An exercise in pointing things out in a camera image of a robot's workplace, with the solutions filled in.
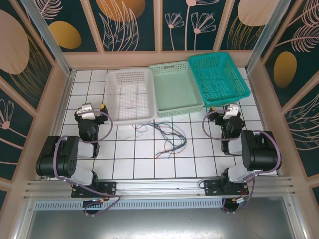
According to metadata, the white plastic basket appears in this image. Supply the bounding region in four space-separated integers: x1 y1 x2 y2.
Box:
105 67 158 126

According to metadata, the thin blue cable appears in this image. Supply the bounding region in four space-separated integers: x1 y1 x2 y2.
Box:
147 121 175 158
153 120 187 154
146 121 186 150

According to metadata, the teal plastic basket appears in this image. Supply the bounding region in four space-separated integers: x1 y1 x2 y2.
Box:
187 51 251 108

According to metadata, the light green plastic basket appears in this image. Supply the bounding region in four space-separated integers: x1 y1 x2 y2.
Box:
149 60 204 118

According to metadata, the grey metal sheet panel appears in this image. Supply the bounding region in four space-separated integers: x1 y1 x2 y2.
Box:
14 199 309 239

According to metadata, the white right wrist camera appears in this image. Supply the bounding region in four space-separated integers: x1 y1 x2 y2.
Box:
222 104 239 120

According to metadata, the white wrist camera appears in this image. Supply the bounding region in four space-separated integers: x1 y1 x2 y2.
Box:
222 104 239 120
75 103 97 120

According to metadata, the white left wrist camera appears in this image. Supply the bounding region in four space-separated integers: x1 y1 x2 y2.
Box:
75 103 97 120

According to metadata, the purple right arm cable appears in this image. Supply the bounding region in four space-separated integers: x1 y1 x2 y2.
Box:
202 107 282 214

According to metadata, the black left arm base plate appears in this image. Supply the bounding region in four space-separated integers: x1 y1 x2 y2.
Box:
71 181 117 199

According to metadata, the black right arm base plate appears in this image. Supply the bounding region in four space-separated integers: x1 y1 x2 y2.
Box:
203 179 250 197

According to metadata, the aluminium frame post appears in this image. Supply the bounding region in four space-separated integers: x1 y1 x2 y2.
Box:
245 0 299 73
19 0 77 77

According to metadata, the aluminium mounting rail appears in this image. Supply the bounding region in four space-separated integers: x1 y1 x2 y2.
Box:
23 176 297 202

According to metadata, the grey slotted cable duct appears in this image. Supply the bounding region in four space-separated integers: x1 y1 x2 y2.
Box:
33 198 226 210

